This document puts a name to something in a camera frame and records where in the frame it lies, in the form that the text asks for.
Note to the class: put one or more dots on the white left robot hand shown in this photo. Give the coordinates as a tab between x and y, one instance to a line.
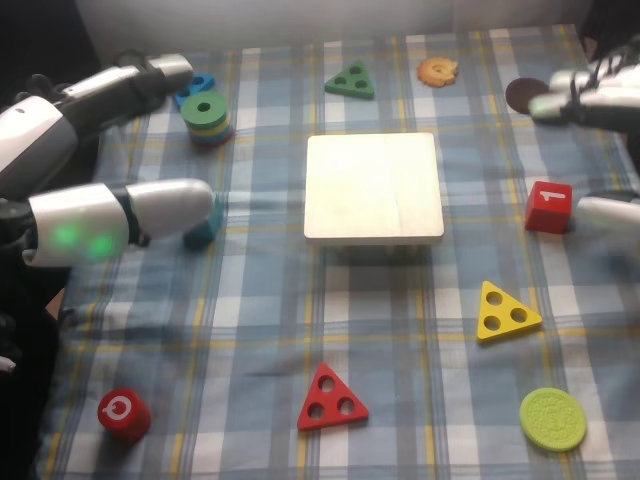
30	140

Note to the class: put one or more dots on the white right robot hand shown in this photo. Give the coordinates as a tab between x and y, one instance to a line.
600	95

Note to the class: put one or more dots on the red number cube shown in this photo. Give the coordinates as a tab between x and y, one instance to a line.
545	210

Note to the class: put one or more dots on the teal cube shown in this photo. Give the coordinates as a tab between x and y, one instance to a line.
202	235

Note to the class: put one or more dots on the blue triangle with holes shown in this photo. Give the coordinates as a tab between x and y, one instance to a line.
202	82

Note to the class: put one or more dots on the yellow triangle with holes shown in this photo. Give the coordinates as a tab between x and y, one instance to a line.
506	310

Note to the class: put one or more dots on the green triangle with holes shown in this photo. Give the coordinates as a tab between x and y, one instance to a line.
350	95

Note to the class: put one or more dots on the red cylinder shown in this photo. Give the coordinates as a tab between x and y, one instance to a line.
130	425

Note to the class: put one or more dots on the red triangle with holes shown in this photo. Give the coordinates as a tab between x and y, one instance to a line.
330	397

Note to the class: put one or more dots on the brown round cookie toy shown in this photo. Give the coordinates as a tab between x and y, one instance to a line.
520	95

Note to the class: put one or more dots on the tan flower cookie toy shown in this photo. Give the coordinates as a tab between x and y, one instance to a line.
430	75

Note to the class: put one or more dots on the small wooden table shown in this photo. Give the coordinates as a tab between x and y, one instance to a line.
372	185

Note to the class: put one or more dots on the blue plaid tablecloth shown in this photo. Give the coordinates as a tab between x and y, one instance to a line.
250	325

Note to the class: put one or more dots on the green round cookie toy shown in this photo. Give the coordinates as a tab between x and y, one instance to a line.
552	420

